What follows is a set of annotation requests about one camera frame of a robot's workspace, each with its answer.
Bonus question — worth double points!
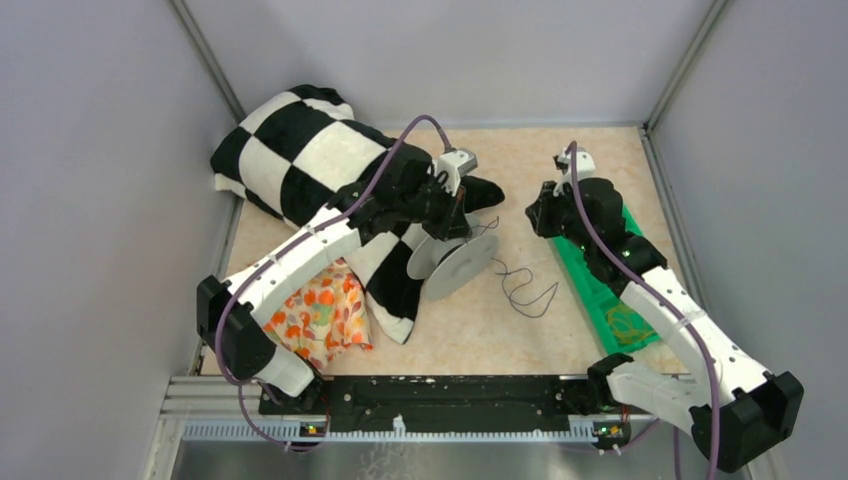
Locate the black white checkered blanket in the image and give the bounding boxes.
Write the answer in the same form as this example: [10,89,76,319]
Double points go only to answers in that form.
[209,84,506,346]

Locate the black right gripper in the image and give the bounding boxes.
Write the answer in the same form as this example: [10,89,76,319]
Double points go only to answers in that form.
[525,179,594,253]

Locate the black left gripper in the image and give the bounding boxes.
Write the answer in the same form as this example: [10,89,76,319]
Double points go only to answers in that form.
[397,176,472,242]

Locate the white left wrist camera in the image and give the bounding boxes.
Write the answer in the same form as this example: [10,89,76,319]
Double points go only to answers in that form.
[432,148,478,196]

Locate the grey plastic cable spool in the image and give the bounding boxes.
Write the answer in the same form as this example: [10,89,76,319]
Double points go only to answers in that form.
[406,213,499,301]

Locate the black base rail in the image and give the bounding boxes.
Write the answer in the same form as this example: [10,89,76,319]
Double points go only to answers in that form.
[258,375,639,433]

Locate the green plastic compartment bin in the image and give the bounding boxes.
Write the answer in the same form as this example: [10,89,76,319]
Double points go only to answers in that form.
[549,237,661,354]

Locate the orange floral cloth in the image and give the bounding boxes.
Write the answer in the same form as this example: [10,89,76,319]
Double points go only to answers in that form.
[263,259,373,371]

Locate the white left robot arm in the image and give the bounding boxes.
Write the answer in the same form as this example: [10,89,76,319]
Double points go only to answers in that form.
[197,148,478,414]

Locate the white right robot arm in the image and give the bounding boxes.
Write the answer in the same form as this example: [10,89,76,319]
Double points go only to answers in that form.
[525,178,804,473]

